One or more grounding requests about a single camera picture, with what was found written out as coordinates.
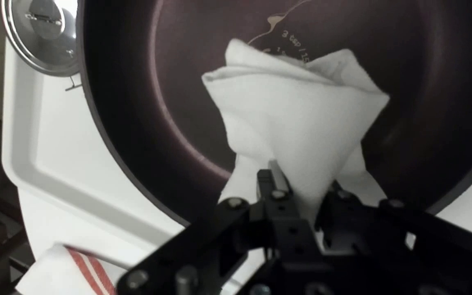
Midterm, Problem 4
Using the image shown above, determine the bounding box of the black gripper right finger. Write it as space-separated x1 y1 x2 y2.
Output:
318 186 472 295

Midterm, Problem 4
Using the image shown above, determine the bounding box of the dark frying pan black handle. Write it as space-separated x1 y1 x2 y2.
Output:
77 0 472 228

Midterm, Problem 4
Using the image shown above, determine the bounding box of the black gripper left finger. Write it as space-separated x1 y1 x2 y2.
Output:
116 161 324 295

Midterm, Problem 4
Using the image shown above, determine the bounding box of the steel pot lid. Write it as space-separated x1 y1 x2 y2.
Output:
0 0 84 79

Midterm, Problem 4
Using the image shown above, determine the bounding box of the white red striped cloth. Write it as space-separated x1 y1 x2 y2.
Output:
13 243 134 295

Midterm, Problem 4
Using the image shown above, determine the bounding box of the white towel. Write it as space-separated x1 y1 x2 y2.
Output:
200 38 392 227

